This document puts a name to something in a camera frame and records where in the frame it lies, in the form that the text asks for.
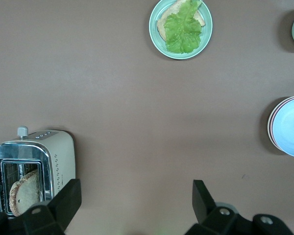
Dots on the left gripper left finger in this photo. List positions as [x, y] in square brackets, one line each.
[44, 218]

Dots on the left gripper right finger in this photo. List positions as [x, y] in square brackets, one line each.
[220, 220]

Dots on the light blue plate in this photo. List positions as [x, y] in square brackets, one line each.
[291, 127]

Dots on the toast slice in toaster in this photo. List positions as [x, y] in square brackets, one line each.
[24, 193]

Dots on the beige and chrome toaster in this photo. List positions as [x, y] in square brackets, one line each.
[61, 156]

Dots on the green lettuce leaf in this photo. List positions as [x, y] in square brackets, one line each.
[183, 31]

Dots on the green plate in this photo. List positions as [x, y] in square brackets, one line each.
[156, 36]

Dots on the bread slice on plate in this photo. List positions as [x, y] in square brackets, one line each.
[164, 22]

